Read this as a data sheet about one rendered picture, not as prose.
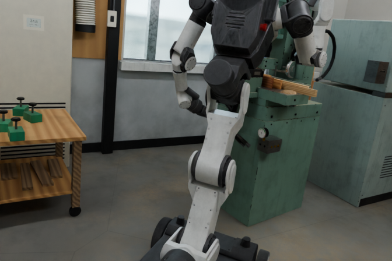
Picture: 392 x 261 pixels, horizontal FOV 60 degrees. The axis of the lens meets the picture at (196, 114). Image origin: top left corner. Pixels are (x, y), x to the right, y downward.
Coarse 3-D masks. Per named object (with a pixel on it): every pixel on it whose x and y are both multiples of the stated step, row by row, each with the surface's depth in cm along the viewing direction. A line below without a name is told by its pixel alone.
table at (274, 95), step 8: (264, 88) 205; (272, 88) 208; (256, 96) 205; (264, 96) 201; (272, 96) 196; (280, 96) 192; (288, 96) 189; (296, 96) 194; (304, 96) 199; (288, 104) 191; (296, 104) 196
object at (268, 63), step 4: (264, 60) 215; (268, 60) 217; (272, 60) 220; (276, 60) 222; (260, 64) 217; (264, 64) 216; (268, 64) 218; (272, 64) 221; (260, 68) 218; (264, 68) 217; (268, 68) 219; (272, 68) 222
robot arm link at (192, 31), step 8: (192, 24) 161; (184, 32) 163; (192, 32) 162; (200, 32) 164; (184, 40) 163; (192, 40) 163; (176, 48) 165; (184, 48) 164; (192, 48) 166; (184, 56) 164; (192, 56) 166; (184, 64) 166; (192, 64) 169
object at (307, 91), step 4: (284, 84) 208; (288, 84) 206; (292, 84) 204; (284, 88) 208; (288, 88) 206; (292, 88) 204; (296, 88) 201; (300, 88) 199; (304, 88) 197; (308, 88) 197; (296, 92) 202; (300, 92) 199; (304, 92) 197; (308, 92) 195; (312, 92) 193; (316, 92) 192; (312, 96) 193; (316, 96) 193
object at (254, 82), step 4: (244, 80) 200; (248, 80) 200; (252, 80) 202; (256, 80) 204; (260, 80) 206; (252, 84) 203; (256, 84) 205; (260, 84) 207; (252, 88) 203; (256, 88) 206
